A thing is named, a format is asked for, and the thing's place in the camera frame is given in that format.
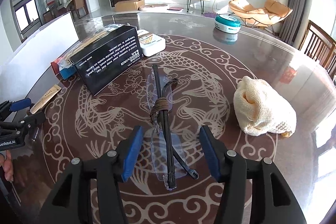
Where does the teal white round container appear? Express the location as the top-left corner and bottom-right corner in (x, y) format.
(215, 14), (241, 34)

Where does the wooden dining chair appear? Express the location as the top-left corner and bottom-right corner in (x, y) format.
(299, 20), (336, 80)

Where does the orange lounge chair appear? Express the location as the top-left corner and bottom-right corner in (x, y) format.
(228, 0), (293, 29)

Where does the white storage bin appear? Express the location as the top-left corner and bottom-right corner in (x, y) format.
(1, 12), (79, 102)

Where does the blue cardboard box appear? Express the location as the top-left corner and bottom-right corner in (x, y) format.
(59, 65), (76, 80)

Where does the person's hand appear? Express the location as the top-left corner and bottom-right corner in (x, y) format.
(0, 150), (14, 182)

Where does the white small box orange label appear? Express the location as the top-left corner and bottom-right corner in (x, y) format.
(137, 30), (166, 57)

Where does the cardboard box on floor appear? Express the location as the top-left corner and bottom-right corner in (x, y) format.
(114, 0), (145, 12)

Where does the black cardboard box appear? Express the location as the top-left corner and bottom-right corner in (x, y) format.
(70, 25), (143, 96)

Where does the red snack packet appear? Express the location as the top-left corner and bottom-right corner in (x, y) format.
(51, 57), (64, 75)

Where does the cream knitted cloth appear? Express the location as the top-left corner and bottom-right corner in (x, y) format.
(234, 76), (297, 138)

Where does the bag of wooden chopsticks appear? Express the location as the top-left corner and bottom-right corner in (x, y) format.
(61, 24), (122, 67)

